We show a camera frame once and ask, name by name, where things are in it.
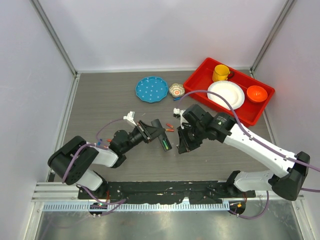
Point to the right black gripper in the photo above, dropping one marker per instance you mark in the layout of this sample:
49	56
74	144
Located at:
185	146

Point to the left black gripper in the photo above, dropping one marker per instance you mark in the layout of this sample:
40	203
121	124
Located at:
146	131

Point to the black remote control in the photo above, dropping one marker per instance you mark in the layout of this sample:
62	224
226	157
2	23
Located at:
156	123

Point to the green battery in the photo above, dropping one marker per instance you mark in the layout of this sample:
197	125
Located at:
165	144

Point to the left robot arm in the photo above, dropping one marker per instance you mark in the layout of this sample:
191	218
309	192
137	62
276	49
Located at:
72	162

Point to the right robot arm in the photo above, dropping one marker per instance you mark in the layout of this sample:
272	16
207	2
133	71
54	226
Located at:
286	171

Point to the red battery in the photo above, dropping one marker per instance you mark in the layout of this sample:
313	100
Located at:
169	125

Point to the blue dotted plate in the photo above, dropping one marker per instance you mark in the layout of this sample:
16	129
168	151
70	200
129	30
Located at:
151	89

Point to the small floral dish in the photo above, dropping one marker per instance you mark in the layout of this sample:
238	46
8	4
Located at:
176	90

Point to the white paper plate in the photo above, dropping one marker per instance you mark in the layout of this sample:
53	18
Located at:
230	91

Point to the yellow mug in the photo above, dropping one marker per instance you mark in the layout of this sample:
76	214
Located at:
222	72

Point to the red plastic bin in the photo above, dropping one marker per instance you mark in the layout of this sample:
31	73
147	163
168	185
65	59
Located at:
249	113

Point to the orange bowl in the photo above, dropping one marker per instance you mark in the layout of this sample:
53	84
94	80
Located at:
256	94

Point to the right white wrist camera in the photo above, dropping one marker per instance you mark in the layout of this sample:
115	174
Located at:
178	114

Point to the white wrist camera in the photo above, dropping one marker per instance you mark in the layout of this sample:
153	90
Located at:
178	114
129	118

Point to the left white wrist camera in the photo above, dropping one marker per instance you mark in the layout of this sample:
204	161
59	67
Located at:
129	118

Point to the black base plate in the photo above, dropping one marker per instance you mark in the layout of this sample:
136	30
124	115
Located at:
164	192

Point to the perforated cable tray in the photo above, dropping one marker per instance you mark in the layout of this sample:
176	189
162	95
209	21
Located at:
97	207

